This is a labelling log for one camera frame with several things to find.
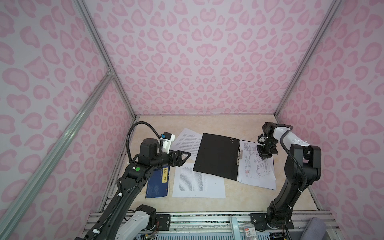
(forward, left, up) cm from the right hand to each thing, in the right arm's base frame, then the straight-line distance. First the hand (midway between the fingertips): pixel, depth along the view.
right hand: (264, 156), depth 90 cm
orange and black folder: (+3, +26, -5) cm, 27 cm away
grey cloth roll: (-36, -16, -3) cm, 39 cm away
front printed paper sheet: (-15, +45, -6) cm, 47 cm away
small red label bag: (-36, +15, -3) cm, 39 cm away
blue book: (-16, +62, -5) cm, 64 cm away
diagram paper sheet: (-3, +7, -6) cm, 10 cm away
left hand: (-9, +45, +19) cm, 50 cm away
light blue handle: (-36, +22, -1) cm, 42 cm away
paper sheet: (-15, -1, -4) cm, 15 cm away
